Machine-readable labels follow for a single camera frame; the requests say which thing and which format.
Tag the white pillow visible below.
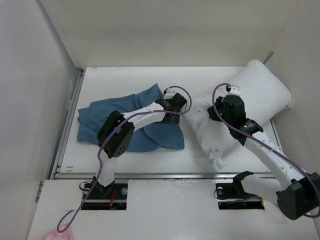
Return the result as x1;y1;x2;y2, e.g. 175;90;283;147
183;59;294;169

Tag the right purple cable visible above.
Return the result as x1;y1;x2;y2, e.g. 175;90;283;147
212;82;320;217

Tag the blue pillowcase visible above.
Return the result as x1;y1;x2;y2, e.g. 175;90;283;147
77;84;185;153

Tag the pink plastic bag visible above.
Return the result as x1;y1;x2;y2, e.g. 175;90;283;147
44;223;74;240

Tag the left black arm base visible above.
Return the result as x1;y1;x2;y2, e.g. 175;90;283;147
81;182;128;211

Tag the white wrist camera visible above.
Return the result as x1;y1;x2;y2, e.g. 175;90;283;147
225;83;241;97
163;89;177;100

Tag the aluminium rail frame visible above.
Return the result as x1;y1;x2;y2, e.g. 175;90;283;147
49;66;273;181

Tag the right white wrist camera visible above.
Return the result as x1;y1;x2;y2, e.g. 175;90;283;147
225;83;241;97

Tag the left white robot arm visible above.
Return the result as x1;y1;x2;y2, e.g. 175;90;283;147
97;92;190;159

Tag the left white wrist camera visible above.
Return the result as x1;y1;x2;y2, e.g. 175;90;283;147
163;89;177;100

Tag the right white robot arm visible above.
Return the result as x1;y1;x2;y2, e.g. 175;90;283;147
207;95;320;220

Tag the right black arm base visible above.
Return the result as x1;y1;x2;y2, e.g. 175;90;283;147
213;182;265;210

